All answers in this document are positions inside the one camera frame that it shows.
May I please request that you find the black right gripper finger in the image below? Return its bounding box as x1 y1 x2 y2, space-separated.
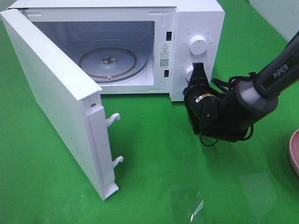
188 63 209 87

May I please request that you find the white microwave oven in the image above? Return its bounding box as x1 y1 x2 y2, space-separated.
7 0 225 101

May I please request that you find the upper white microwave knob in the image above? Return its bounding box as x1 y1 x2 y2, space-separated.
189 34 207 55

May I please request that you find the pink round plate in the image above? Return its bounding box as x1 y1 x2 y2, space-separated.
288 129 299 176

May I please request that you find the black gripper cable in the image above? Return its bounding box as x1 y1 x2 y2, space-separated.
199 71 257 147

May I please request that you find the lower white microwave knob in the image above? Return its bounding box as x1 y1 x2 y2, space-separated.
185 66 193 82

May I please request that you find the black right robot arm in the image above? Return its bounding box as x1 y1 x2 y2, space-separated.
183 34 299 142

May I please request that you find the white microwave knob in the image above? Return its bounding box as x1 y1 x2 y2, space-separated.
189 34 207 55
185 66 193 82

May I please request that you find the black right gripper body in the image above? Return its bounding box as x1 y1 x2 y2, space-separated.
183 79 222 134

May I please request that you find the glass microwave turntable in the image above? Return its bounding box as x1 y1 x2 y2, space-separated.
66 39 150 84

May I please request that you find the white microwave door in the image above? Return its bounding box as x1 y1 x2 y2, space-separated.
1 9 123 199

